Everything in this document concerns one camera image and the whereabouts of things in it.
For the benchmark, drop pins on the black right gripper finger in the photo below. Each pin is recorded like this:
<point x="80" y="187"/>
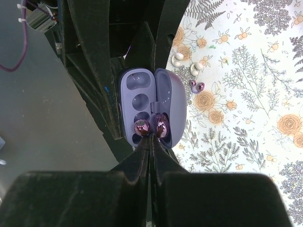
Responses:
<point x="116" y="198"/>
<point x="87" y="35"/>
<point x="183" y="199"/>
<point x="153" y="41"/>

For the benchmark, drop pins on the lavender earbud charging case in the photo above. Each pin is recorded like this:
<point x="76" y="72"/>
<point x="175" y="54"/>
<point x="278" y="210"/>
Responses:
<point x="144" y="94"/>

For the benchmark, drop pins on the purple metallic earbud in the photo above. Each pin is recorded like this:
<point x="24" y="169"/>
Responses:
<point x="196" y="88"/>
<point x="159" y="126"/>

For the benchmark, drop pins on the white earbud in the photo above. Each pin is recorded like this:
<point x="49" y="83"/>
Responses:
<point x="176" y="59"/>
<point x="195" y="68"/>

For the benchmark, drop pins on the floral patterned table mat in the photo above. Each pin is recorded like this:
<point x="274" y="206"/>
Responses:
<point x="249" y="117"/>

